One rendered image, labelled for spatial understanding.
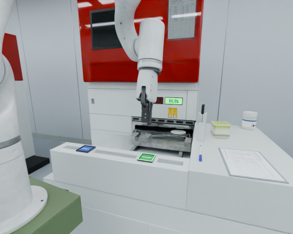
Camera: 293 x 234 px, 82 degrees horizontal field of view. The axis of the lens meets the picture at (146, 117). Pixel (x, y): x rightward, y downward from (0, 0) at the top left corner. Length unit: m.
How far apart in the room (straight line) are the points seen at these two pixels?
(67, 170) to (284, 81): 2.61
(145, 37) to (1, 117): 0.44
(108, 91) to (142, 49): 0.76
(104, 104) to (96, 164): 0.72
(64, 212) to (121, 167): 0.21
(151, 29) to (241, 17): 2.22
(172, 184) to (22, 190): 0.42
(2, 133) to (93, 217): 0.50
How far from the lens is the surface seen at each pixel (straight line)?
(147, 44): 0.58
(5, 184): 0.52
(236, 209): 0.63
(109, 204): 0.74
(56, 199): 0.59
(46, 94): 3.91
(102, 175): 0.69
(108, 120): 1.33
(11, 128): 0.50
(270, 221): 0.67
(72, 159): 0.74
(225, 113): 2.67
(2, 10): 0.50
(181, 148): 0.96
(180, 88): 1.12
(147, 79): 0.54
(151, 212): 0.69
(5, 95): 0.56
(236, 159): 0.68
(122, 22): 0.64
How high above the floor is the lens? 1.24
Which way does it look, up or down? 13 degrees down
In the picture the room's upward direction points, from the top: straight up
